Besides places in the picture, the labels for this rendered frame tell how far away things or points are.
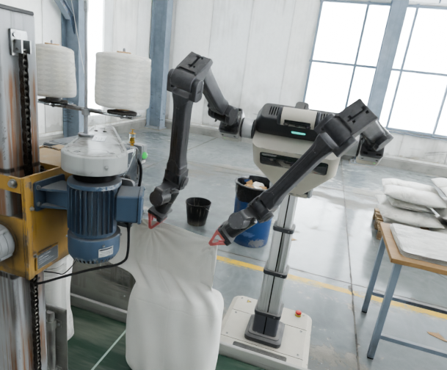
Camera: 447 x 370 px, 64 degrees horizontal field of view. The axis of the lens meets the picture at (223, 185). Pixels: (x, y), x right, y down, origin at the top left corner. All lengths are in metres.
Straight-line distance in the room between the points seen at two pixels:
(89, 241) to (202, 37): 8.97
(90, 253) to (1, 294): 0.34
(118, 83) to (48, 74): 0.26
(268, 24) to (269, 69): 1.03
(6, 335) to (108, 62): 0.91
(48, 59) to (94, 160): 0.40
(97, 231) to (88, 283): 1.15
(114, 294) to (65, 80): 1.26
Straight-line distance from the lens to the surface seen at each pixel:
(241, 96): 9.46
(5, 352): 1.46
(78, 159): 1.00
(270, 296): 2.05
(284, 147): 1.55
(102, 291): 2.17
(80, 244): 1.10
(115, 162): 1.01
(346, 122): 1.05
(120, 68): 1.09
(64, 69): 1.27
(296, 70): 9.23
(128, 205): 1.06
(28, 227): 1.13
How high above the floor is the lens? 1.67
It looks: 17 degrees down
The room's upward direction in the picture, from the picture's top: 7 degrees clockwise
